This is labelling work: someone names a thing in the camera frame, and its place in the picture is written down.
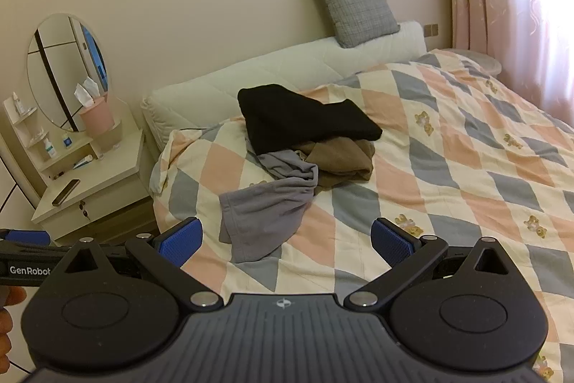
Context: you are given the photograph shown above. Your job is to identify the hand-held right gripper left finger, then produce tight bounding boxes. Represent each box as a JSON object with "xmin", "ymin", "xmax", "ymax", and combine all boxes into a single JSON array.
[{"xmin": 56, "ymin": 218, "xmax": 222, "ymax": 313}]

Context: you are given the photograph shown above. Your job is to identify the grey garment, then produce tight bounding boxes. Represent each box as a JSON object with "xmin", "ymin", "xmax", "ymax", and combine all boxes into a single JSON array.
[{"xmin": 218, "ymin": 149, "xmax": 319, "ymax": 263}]

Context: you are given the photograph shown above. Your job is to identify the checked pastel quilt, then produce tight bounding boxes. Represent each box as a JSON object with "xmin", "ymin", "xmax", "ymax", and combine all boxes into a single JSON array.
[{"xmin": 150, "ymin": 48, "xmax": 574, "ymax": 383}]

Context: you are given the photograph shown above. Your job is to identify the pink tissue box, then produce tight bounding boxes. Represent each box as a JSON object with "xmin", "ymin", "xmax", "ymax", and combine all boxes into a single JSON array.
[{"xmin": 74, "ymin": 78, "xmax": 116, "ymax": 137}]

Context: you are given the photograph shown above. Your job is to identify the cream dressing table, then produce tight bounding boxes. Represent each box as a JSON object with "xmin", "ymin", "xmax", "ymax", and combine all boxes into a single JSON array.
[{"xmin": 0, "ymin": 95, "xmax": 157, "ymax": 246}]

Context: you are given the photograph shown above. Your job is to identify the person's left hand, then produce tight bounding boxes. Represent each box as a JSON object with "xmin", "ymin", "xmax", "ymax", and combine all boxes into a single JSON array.
[{"xmin": 0, "ymin": 286, "xmax": 28, "ymax": 366}]

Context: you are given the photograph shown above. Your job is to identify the brown garment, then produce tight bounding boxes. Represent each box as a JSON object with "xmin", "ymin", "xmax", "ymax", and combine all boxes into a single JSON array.
[{"xmin": 293, "ymin": 136, "xmax": 376, "ymax": 189}]

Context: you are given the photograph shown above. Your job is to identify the grey plaid pillow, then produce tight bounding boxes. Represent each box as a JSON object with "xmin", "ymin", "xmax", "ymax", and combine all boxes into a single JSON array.
[{"xmin": 307, "ymin": 0, "xmax": 401, "ymax": 49}]

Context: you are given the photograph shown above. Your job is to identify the dark smartphone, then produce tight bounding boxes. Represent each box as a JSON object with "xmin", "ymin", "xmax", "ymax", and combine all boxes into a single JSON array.
[{"xmin": 51, "ymin": 178, "xmax": 82, "ymax": 207}]

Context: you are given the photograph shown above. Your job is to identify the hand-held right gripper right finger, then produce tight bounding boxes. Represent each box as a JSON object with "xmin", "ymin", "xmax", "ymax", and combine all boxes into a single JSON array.
[{"xmin": 343, "ymin": 218, "xmax": 516, "ymax": 313}]

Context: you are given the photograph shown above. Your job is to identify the black garment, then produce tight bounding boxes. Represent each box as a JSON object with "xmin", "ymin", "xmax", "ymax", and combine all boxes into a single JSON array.
[{"xmin": 237, "ymin": 84, "xmax": 383, "ymax": 156}]

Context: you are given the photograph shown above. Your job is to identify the white padded headboard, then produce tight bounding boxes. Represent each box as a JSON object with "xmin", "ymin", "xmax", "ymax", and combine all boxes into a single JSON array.
[{"xmin": 141, "ymin": 20, "xmax": 427, "ymax": 151}]

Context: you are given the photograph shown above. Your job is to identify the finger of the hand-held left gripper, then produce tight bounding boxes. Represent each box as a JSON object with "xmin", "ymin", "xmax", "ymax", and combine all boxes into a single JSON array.
[{"xmin": 0, "ymin": 230, "xmax": 51, "ymax": 248}]

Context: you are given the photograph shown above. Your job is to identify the round mirror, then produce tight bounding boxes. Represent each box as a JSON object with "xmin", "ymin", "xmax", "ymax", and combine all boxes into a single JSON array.
[{"xmin": 26, "ymin": 13, "xmax": 109, "ymax": 134}]

